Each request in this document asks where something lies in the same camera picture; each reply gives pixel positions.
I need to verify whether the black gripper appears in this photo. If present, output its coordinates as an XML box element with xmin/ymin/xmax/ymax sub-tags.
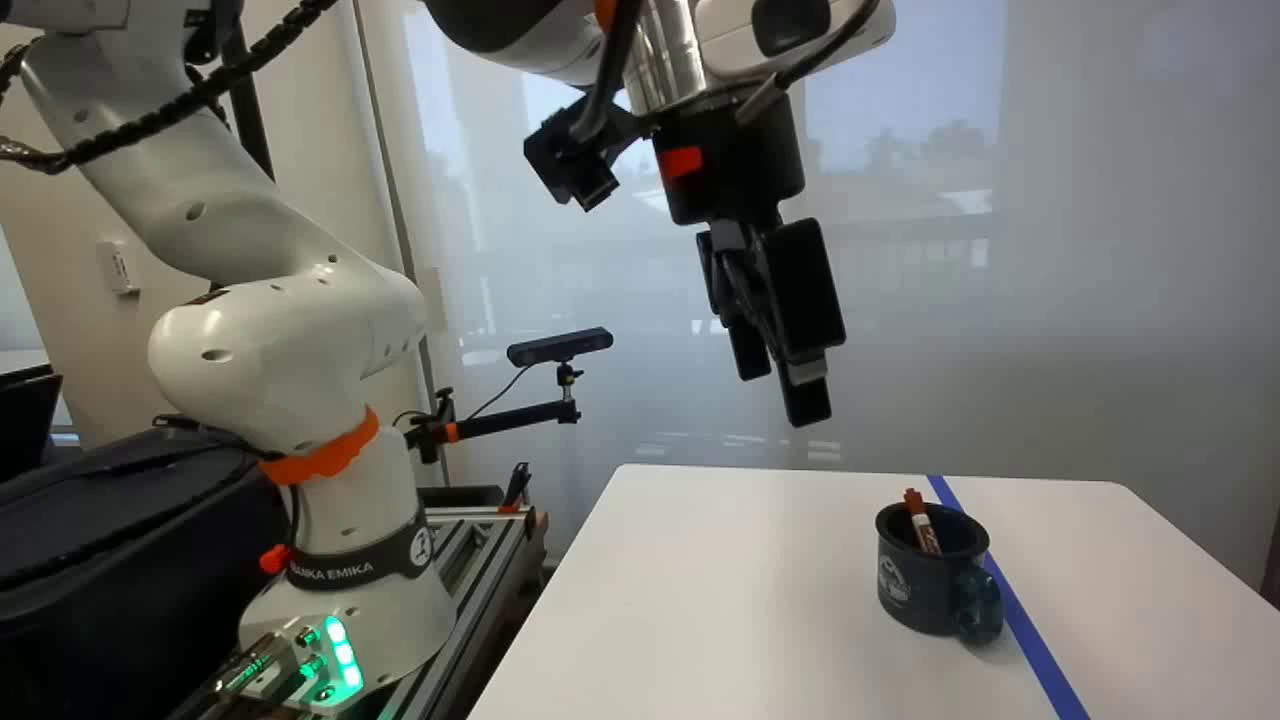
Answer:
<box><xmin>658</xmin><ymin>94</ymin><xmax>851</xmax><ymax>434</ymax></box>

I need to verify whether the orange Expo marker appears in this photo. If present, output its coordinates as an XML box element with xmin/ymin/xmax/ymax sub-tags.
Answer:
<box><xmin>899</xmin><ymin>486</ymin><xmax>940</xmax><ymax>558</ymax></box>

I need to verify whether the aluminium robot base cart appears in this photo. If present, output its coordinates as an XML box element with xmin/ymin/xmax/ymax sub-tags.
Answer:
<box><xmin>171</xmin><ymin>457</ymin><xmax>557</xmax><ymax>720</ymax></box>

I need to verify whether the black clamp lever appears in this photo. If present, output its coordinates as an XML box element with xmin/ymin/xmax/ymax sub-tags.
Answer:
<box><xmin>498</xmin><ymin>457</ymin><xmax>539</xmax><ymax>522</ymax></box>

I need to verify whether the dark blue mug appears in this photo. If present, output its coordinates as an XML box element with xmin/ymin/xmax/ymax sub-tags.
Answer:
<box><xmin>873</xmin><ymin>496</ymin><xmax>1009</xmax><ymax>657</ymax></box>

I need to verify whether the blue tape line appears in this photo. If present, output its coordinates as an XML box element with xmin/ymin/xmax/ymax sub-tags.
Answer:
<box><xmin>925</xmin><ymin>472</ymin><xmax>1095</xmax><ymax>720</ymax></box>

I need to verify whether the black vertical pole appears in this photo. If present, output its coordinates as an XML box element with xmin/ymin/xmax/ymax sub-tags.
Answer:
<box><xmin>207</xmin><ymin>0</ymin><xmax>280</xmax><ymax>179</ymax></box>

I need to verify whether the black soft bag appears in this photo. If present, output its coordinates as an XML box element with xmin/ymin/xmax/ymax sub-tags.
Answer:
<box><xmin>0</xmin><ymin>426</ymin><xmax>294</xmax><ymax>720</ymax></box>

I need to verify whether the dark monitor edge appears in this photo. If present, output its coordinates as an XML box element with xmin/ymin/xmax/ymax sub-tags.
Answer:
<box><xmin>0</xmin><ymin>364</ymin><xmax>70</xmax><ymax>490</ymax></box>

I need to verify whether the black stereo camera bar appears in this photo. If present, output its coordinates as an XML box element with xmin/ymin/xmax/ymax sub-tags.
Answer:
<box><xmin>503</xmin><ymin>326</ymin><xmax>620</xmax><ymax>371</ymax></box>

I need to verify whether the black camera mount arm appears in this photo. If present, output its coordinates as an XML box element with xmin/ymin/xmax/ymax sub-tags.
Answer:
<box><xmin>399</xmin><ymin>359</ymin><xmax>592</xmax><ymax>470</ymax></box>

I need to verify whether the orange cable strap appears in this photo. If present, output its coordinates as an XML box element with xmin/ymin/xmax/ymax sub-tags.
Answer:
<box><xmin>257</xmin><ymin>407</ymin><xmax>384</xmax><ymax>491</ymax></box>

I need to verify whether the black corrugated cable conduit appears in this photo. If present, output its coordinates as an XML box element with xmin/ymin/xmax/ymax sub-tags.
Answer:
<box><xmin>0</xmin><ymin>0</ymin><xmax>345</xmax><ymax>179</ymax></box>

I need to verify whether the white wall switch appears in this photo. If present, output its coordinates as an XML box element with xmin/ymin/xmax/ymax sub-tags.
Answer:
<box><xmin>91</xmin><ymin>237</ymin><xmax>146</xmax><ymax>302</ymax></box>

